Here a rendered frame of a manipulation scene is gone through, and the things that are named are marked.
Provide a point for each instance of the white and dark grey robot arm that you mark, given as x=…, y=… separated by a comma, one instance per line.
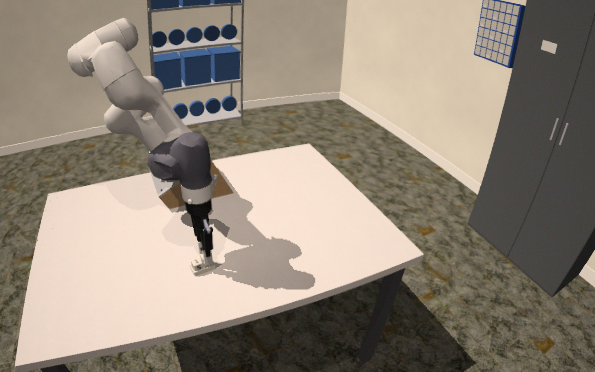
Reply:
x=186, y=158

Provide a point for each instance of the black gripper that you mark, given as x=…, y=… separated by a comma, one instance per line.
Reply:
x=201, y=224

